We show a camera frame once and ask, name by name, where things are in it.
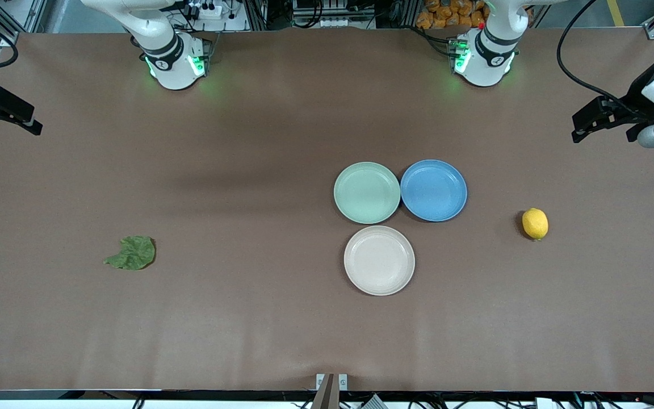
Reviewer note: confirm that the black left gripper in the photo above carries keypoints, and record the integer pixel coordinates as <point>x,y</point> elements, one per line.
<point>638,92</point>

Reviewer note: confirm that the yellow lemon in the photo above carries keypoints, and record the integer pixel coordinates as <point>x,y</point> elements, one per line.
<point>535,224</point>

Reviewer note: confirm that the green lettuce leaf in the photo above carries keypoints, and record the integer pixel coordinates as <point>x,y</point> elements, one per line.
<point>137,253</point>

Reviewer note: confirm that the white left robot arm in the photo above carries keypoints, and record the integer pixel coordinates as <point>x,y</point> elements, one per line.
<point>483,62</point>

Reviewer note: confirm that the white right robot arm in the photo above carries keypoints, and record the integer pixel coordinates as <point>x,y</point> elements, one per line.
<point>174,68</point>

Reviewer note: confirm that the blue plate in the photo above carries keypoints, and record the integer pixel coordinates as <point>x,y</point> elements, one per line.
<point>434,190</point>

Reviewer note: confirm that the bag of orange fruit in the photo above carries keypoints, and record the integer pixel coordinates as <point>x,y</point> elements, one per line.
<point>446,14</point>

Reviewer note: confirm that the white power strip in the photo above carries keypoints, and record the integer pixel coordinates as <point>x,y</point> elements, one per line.
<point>208,10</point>

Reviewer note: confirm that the pale green plate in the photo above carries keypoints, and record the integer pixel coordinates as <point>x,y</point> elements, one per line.
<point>367,193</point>

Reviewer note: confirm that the beige plate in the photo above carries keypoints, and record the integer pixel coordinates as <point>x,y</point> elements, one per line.
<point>379,261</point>

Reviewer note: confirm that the grey equipment rack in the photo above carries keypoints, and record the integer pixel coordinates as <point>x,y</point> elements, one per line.
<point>332,12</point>

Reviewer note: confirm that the small metal bracket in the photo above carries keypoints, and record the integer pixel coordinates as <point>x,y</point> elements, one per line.
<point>343,382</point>
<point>320,382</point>

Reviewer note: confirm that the brown camera post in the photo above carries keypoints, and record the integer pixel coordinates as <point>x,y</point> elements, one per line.
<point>324,397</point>

